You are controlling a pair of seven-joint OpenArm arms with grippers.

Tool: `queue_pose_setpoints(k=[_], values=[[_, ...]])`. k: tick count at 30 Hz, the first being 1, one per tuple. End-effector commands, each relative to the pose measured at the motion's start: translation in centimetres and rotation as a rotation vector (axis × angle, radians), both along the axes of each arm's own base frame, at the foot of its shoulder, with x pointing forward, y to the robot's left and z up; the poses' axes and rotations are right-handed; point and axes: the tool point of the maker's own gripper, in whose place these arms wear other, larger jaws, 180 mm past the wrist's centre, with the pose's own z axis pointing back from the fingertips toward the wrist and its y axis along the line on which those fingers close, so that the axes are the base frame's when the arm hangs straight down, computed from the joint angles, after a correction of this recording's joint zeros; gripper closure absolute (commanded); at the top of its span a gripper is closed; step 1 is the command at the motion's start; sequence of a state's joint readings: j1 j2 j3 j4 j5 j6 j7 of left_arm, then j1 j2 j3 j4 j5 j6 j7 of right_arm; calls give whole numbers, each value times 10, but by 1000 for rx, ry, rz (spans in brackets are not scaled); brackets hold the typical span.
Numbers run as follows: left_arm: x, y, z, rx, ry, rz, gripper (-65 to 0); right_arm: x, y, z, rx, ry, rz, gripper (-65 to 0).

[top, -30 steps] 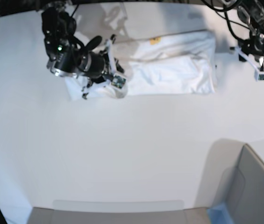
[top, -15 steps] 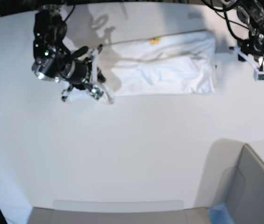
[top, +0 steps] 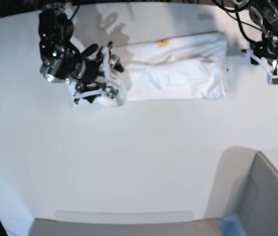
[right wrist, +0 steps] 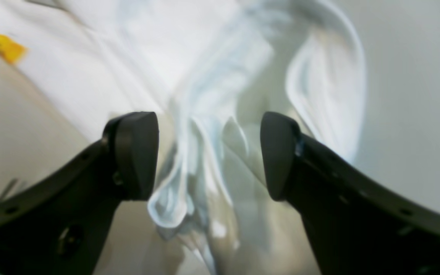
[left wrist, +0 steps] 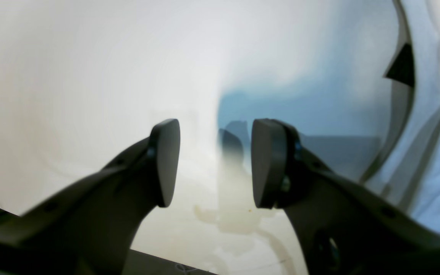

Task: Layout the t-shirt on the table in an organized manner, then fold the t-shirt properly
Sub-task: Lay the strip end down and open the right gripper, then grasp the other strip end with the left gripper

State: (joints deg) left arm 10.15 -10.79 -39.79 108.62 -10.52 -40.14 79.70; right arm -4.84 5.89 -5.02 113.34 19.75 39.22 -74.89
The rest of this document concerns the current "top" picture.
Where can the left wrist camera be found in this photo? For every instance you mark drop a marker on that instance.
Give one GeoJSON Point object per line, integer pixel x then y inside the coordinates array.
{"type": "Point", "coordinates": [272, 80]}

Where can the grey partition panel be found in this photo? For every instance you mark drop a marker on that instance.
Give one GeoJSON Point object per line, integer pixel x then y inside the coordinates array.
{"type": "Point", "coordinates": [244, 195]}

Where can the white printed t-shirt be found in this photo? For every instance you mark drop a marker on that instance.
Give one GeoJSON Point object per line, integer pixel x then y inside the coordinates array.
{"type": "Point", "coordinates": [183, 68]}

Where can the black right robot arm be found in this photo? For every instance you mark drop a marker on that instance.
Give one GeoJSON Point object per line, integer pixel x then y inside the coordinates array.
{"type": "Point", "coordinates": [58, 54]}

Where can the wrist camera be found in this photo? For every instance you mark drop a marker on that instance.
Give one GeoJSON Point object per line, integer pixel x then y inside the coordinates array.
{"type": "Point", "coordinates": [111, 92]}
{"type": "Point", "coordinates": [272, 80]}

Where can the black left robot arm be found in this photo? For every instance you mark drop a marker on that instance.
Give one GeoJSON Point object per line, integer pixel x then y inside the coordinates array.
{"type": "Point", "coordinates": [263, 13]}

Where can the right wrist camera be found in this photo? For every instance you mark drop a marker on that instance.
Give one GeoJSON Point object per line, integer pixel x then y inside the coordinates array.
{"type": "Point", "coordinates": [111, 92]}

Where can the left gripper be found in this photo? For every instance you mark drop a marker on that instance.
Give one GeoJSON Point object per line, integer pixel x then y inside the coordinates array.
{"type": "Point", "coordinates": [265, 54]}

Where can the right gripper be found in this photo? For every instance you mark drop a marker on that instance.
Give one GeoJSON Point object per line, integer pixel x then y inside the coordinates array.
{"type": "Point", "coordinates": [97, 68]}

